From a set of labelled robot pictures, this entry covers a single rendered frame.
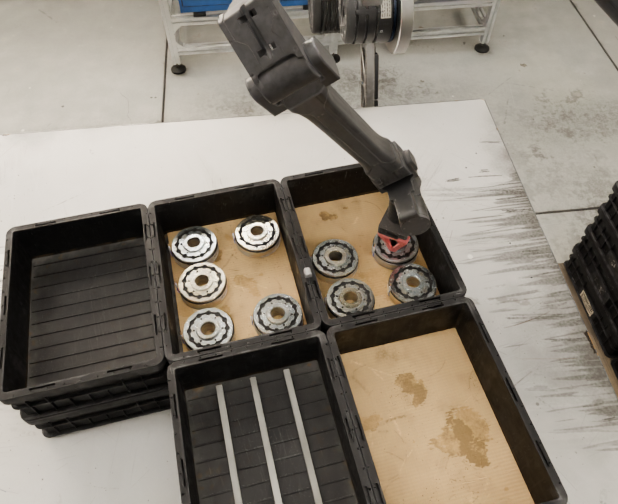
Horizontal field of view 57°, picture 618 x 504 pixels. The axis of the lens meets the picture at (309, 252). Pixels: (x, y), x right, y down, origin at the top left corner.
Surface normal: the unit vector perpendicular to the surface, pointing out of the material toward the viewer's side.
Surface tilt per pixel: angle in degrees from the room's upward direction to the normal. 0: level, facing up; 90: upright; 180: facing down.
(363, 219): 0
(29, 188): 0
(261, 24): 65
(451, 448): 0
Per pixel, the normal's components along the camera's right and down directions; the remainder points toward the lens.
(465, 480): 0.00, -0.58
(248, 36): -0.17, 0.48
